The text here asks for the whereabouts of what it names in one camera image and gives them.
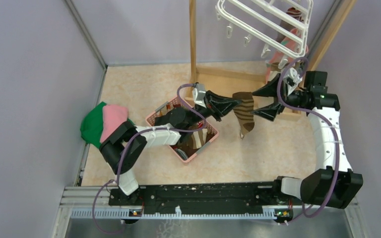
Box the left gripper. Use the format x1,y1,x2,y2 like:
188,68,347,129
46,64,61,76
185,90,241,127

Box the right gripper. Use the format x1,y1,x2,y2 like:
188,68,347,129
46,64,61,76
250,74,307,121

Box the tan brown striped sock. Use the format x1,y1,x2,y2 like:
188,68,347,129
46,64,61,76
232,92,255,139

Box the white clip hanger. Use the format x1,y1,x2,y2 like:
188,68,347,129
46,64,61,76
215,0,314,59

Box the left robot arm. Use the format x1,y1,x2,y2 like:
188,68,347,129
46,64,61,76
99,89,243,205

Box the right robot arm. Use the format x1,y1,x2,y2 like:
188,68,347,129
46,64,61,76
252,68,364,209

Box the striped socks in basket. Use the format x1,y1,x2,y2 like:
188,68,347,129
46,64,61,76
174,128,215,160

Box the cream brown wide-striped sock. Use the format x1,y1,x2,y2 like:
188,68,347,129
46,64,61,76
265,62,283,83

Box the pink plastic basket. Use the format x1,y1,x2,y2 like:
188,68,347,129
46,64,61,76
145,97,219,163

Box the pink sock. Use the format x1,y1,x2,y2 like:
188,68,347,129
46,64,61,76
261,28,302,68

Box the maroon striped sock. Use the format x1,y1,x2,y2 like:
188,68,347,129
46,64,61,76
280,7,305,31

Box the pink folded cloth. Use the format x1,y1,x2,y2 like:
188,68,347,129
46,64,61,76
100,104,128,143

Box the wooden rack stand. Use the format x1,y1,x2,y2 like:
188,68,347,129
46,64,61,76
184,0,359,116

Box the green cloth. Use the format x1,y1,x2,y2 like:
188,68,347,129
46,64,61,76
80,102,132,148

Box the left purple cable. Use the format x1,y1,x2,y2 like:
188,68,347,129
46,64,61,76
92,83,207,235

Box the purple cable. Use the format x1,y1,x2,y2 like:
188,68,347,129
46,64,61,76
92,83,207,235
276,57,341,219

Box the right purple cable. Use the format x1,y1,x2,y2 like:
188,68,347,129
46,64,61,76
276,57,341,219

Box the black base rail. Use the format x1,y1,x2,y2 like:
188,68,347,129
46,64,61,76
109,181,301,223

